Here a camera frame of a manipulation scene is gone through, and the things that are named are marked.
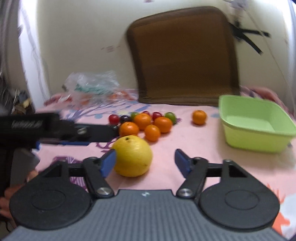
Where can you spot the clear plastic bag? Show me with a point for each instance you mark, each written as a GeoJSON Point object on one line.
{"type": "Point", "coordinates": [96, 87]}

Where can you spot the black tape cross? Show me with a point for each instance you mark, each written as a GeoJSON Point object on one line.
{"type": "Point", "coordinates": [240, 35]}

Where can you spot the red cherry tomato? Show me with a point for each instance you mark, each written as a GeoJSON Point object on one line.
{"type": "Point", "coordinates": [114, 119]}
{"type": "Point", "coordinates": [156, 115]}

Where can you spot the pink deer bedsheet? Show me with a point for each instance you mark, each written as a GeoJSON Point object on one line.
{"type": "Point", "coordinates": [276, 171]}

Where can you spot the lone orange tangerine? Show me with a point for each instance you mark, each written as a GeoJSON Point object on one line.
{"type": "Point", "coordinates": [199, 117]}

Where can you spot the brown seat cushion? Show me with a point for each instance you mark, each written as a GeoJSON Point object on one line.
{"type": "Point", "coordinates": [184, 57]}

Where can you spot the person's left hand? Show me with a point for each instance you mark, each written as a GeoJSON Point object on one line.
{"type": "Point", "coordinates": [5, 202]}

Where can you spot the green tomato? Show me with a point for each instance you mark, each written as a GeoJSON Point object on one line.
{"type": "Point", "coordinates": [171, 116]}

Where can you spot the green plastic basin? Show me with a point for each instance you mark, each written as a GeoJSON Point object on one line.
{"type": "Point", "coordinates": [255, 124]}

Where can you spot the large yellow grapefruit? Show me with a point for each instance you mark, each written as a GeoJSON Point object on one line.
{"type": "Point", "coordinates": [133, 156]}

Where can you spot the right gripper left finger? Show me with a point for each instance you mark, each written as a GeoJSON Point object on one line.
{"type": "Point", "coordinates": [63, 193]}

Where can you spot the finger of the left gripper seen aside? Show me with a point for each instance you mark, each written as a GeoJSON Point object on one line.
{"type": "Point", "coordinates": [78, 132]}

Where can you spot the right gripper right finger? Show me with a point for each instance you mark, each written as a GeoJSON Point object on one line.
{"type": "Point", "coordinates": [226, 194]}

